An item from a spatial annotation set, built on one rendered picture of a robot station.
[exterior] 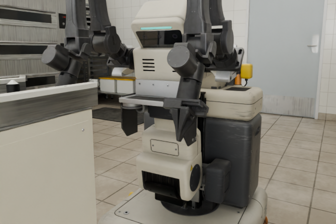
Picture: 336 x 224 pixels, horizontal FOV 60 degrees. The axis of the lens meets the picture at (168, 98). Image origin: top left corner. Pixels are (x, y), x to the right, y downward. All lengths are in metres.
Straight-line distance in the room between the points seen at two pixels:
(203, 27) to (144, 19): 0.32
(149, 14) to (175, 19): 0.11
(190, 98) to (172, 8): 0.41
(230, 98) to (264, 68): 3.53
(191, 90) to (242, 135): 0.60
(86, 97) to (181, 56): 0.26
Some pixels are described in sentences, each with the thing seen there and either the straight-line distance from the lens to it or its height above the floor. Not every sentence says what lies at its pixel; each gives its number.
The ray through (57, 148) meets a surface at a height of 0.77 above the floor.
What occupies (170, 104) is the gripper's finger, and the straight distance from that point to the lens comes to 0.71.
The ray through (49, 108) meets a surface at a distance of 0.69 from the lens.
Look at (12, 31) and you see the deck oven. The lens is 4.35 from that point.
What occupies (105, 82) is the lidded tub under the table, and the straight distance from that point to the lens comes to 5.41.
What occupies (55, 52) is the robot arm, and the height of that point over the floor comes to 0.98.
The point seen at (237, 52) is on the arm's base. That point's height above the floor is 0.98.
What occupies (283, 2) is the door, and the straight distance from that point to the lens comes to 4.77.
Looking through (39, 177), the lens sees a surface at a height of 0.72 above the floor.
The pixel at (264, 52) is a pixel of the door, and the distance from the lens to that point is 4.76.
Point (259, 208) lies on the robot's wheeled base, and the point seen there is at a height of 0.26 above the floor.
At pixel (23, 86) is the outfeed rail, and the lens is 1.00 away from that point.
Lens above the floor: 0.98
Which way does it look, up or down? 9 degrees down
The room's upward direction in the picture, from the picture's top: straight up
